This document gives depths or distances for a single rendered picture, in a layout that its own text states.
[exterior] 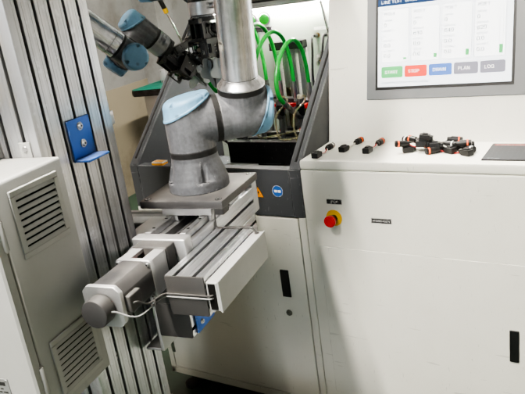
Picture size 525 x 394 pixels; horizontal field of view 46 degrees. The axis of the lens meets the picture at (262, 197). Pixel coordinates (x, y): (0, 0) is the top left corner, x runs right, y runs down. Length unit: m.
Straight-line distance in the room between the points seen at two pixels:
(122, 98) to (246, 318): 3.39
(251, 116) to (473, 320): 0.88
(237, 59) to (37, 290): 0.66
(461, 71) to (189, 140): 0.86
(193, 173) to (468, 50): 0.90
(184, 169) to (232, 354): 1.06
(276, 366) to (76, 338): 1.12
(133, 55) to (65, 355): 0.87
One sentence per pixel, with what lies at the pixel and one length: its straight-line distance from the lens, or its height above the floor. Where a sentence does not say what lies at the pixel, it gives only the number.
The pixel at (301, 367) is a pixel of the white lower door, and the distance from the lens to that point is 2.23.
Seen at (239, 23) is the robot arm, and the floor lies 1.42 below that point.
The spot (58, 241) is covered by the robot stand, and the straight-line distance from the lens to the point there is 1.24.
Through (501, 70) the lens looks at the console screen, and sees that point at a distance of 1.90.
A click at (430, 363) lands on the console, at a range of 2.00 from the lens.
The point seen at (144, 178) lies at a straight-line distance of 2.26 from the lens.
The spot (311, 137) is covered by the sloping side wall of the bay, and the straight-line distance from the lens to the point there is 1.95.
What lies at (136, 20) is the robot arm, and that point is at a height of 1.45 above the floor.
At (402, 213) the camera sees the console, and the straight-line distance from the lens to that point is 1.80.
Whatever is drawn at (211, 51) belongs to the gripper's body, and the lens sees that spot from 1.85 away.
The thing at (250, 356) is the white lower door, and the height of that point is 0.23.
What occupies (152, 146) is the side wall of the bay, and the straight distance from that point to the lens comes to 2.32.
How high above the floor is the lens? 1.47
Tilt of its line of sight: 18 degrees down
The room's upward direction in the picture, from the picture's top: 8 degrees counter-clockwise
